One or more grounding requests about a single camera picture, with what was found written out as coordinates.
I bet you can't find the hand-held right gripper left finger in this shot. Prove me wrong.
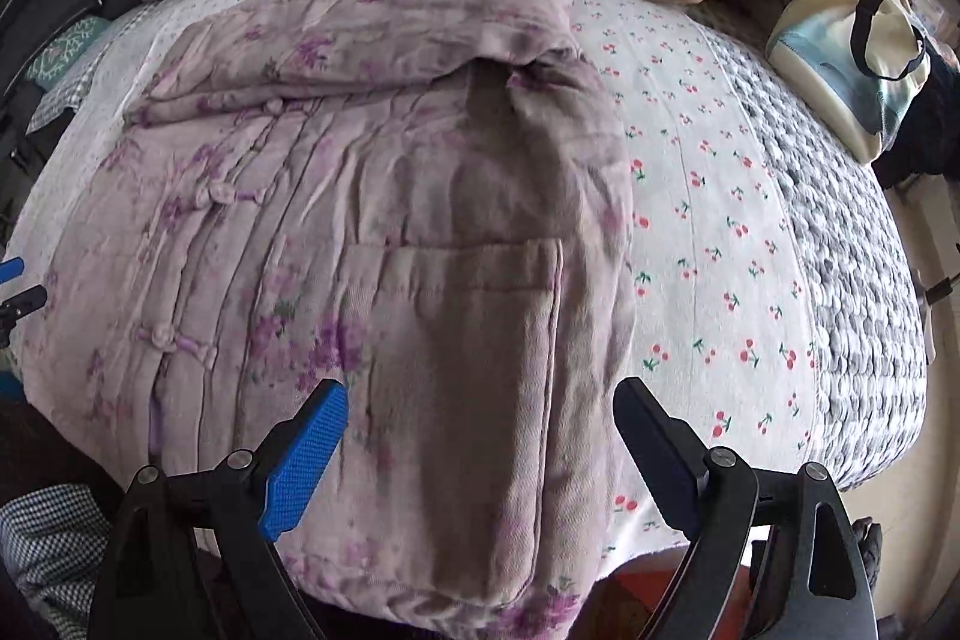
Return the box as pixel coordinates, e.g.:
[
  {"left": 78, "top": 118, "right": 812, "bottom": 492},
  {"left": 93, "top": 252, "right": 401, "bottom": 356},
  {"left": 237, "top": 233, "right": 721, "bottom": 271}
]
[{"left": 88, "top": 379, "right": 350, "bottom": 640}]

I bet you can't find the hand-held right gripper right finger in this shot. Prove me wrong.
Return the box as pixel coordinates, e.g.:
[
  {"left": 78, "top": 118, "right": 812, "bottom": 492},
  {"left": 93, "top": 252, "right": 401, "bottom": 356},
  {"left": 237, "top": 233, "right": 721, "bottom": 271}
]
[{"left": 613, "top": 376, "right": 878, "bottom": 640}]

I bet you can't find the lilac floral padded jacket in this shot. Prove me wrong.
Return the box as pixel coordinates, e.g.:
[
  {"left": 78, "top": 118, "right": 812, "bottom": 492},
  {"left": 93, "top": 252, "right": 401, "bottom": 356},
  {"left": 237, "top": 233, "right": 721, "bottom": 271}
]
[{"left": 22, "top": 0, "right": 638, "bottom": 640}]

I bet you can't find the red box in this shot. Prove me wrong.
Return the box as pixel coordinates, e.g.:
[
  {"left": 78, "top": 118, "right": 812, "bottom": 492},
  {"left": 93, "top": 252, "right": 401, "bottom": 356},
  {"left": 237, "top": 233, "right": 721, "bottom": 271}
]
[{"left": 592, "top": 554, "right": 770, "bottom": 640}]

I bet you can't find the grey checkered cloth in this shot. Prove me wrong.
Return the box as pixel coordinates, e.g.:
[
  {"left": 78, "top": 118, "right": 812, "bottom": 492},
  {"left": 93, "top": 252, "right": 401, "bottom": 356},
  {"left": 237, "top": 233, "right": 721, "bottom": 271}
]
[{"left": 28, "top": 76, "right": 85, "bottom": 133}]

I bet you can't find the teal patterned cushion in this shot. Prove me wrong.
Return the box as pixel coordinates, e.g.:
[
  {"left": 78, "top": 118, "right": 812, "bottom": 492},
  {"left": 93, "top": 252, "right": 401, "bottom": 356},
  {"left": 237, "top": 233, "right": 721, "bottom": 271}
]
[{"left": 26, "top": 16, "right": 113, "bottom": 90}]

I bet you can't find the black white checkered cloth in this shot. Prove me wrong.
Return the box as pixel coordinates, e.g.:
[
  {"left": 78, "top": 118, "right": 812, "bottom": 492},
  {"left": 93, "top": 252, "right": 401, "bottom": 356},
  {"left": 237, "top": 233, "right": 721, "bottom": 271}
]
[{"left": 0, "top": 488, "right": 113, "bottom": 618}]

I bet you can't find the dark cloth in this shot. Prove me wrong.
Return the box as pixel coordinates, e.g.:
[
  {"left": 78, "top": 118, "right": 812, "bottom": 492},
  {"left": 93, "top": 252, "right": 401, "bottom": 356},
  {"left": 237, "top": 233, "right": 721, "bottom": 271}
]
[{"left": 851, "top": 516, "right": 887, "bottom": 603}]

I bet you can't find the cherry print bed quilt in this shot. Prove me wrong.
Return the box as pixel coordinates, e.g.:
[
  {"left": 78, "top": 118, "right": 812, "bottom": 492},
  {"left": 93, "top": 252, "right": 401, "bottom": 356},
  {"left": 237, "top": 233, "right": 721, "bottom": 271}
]
[{"left": 15, "top": 0, "right": 931, "bottom": 551}]

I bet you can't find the cream tote bag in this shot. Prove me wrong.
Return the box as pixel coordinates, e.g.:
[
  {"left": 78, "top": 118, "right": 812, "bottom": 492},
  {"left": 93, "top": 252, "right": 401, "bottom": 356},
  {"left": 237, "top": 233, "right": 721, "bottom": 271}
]
[{"left": 766, "top": 0, "right": 931, "bottom": 165}]

